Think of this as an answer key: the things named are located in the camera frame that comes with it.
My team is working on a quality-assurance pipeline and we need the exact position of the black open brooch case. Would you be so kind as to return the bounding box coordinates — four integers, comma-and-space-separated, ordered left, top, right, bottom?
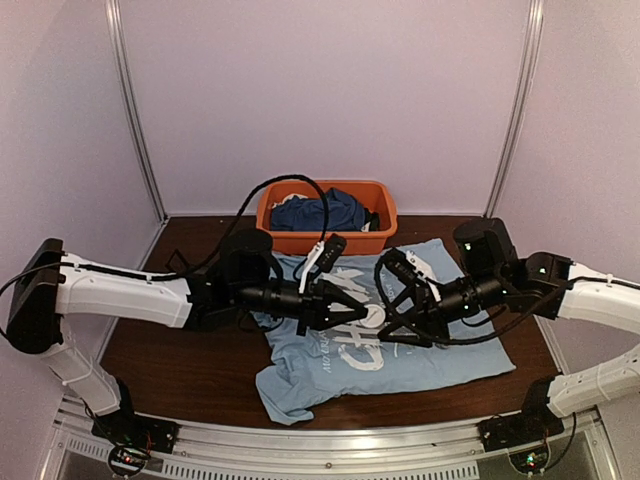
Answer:
165, 249, 191, 273

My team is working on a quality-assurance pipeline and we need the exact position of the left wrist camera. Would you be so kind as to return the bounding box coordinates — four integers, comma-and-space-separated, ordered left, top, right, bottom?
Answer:
298, 234, 347, 294

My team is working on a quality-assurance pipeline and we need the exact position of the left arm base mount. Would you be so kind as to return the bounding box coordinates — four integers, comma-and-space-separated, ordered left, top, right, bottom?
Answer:
91, 410, 179, 454

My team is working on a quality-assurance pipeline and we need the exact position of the left aluminium corner post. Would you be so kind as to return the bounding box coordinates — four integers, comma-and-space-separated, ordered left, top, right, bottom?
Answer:
104, 0, 168, 226

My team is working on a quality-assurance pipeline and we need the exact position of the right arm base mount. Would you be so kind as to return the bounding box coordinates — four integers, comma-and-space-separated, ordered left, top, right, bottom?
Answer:
476, 412, 565, 452

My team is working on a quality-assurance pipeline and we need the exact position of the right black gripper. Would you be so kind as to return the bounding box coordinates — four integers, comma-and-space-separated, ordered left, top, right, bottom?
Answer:
377, 269, 507, 350

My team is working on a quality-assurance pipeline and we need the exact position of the orange plastic basin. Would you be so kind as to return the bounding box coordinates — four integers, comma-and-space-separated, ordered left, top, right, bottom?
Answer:
256, 180, 398, 256

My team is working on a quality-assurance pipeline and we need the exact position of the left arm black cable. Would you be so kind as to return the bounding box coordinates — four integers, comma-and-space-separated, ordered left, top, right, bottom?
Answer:
169, 173, 329, 281

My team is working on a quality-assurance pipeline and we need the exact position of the dark blue garment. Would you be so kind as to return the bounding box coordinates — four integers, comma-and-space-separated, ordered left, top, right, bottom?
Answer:
270, 188, 372, 232

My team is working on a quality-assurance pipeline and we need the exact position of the aluminium corner post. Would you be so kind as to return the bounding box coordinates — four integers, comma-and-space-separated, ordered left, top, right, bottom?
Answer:
104, 0, 168, 226
483, 0, 545, 217

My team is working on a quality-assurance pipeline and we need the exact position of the light blue printed t-shirt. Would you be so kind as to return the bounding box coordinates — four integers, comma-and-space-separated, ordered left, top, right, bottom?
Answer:
254, 255, 516, 425

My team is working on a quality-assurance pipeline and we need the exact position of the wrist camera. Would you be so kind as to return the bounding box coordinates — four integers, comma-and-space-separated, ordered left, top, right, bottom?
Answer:
298, 234, 347, 294
382, 248, 441, 301

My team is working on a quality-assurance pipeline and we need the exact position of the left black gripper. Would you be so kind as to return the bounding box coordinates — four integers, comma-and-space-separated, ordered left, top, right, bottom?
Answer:
234, 273, 368, 337

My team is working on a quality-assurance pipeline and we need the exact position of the right aluminium corner post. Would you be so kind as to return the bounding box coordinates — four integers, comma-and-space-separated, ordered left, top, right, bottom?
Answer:
483, 0, 545, 217

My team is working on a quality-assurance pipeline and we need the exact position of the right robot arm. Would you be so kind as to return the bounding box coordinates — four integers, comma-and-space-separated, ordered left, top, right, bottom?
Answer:
374, 218, 639, 347

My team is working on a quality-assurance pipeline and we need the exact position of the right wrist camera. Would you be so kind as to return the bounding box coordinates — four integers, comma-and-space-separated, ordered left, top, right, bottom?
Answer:
382, 248, 441, 301

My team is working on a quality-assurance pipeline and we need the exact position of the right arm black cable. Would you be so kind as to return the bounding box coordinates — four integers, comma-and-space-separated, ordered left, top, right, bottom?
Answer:
373, 249, 571, 346

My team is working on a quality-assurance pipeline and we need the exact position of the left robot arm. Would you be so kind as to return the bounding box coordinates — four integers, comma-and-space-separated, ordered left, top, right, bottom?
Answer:
5, 228, 367, 444

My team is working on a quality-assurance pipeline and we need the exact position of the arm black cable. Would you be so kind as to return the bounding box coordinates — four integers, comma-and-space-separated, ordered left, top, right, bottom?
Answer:
373, 249, 571, 346
169, 173, 329, 281

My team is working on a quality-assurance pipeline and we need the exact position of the aluminium front rail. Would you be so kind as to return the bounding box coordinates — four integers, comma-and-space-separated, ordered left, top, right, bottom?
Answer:
36, 396, 622, 479

